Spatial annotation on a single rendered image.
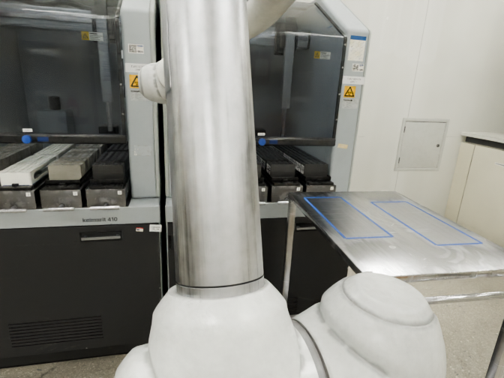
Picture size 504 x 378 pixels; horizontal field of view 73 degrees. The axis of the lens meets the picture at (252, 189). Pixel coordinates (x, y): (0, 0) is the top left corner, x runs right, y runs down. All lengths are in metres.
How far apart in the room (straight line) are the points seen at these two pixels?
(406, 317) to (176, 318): 0.24
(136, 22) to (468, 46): 2.67
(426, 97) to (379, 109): 0.43
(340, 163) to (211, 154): 1.26
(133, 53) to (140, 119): 0.23
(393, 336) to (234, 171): 0.24
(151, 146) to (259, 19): 0.81
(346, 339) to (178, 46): 0.36
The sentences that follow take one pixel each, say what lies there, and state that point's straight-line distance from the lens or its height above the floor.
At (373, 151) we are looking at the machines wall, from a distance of 2.99.
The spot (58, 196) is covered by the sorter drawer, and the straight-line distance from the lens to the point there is 1.41.
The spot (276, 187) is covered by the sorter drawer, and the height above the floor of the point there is 0.80.
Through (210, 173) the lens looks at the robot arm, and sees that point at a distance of 0.35.
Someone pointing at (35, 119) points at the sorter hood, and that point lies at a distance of 1.45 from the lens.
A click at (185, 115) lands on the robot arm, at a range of 0.37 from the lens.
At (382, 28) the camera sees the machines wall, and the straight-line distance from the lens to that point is 2.94.
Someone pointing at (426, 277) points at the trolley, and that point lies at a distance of 0.87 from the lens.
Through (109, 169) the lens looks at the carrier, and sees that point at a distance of 1.42.
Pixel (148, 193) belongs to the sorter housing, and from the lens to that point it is 1.44.
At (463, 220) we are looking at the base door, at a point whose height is 0.16.
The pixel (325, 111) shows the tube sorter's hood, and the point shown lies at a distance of 1.49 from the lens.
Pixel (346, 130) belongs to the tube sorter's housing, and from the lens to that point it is 1.57.
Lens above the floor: 1.20
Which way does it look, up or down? 17 degrees down
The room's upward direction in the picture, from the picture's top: 3 degrees clockwise
